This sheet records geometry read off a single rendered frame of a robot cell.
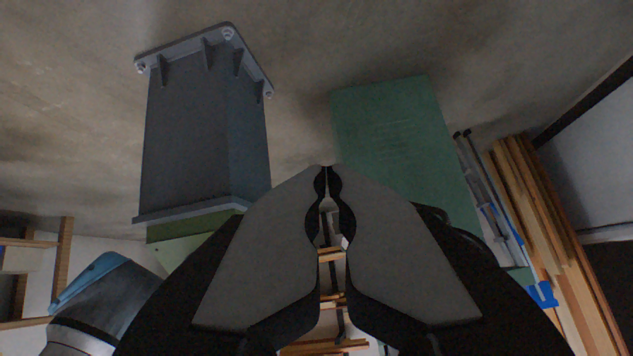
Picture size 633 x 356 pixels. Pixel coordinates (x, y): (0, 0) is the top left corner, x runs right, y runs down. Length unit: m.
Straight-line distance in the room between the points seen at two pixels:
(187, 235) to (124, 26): 0.63
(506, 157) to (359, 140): 1.59
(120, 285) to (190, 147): 0.37
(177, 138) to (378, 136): 0.72
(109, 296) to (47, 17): 0.76
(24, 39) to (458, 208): 1.48
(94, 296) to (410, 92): 1.20
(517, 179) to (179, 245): 2.25
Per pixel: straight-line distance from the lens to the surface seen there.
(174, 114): 0.90
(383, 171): 1.06
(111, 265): 0.65
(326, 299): 3.10
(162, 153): 0.86
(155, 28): 0.99
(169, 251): 0.84
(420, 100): 1.23
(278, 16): 0.93
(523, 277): 1.16
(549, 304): 2.06
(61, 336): 0.64
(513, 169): 2.45
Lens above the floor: 0.73
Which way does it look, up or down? 19 degrees down
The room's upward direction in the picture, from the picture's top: 171 degrees clockwise
